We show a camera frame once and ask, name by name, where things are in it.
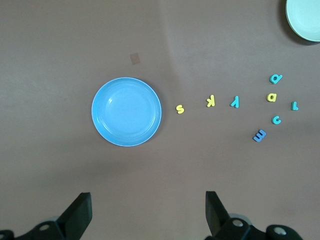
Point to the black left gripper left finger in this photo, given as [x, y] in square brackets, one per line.
[72, 220]

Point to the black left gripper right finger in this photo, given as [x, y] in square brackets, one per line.
[220, 222]

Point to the yellow letter s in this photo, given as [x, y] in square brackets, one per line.
[180, 109]

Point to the yellow letter k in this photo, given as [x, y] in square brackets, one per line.
[213, 101]

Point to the teal letter y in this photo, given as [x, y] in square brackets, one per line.
[235, 101]

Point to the blue letter E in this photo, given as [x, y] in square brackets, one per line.
[256, 137]

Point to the teal letter c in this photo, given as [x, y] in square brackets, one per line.
[273, 120]

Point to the blue plate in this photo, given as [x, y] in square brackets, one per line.
[126, 111]

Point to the brown table cover sheet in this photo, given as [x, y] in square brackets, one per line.
[50, 100]

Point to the yellow letter D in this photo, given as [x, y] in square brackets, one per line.
[274, 98]

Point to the teal letter l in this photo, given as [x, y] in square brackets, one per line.
[295, 106]

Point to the teal letter p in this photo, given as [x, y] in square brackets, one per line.
[280, 76]

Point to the small brown tape patch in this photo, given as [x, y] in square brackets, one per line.
[135, 58]

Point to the pale green plate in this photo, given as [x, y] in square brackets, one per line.
[305, 20]

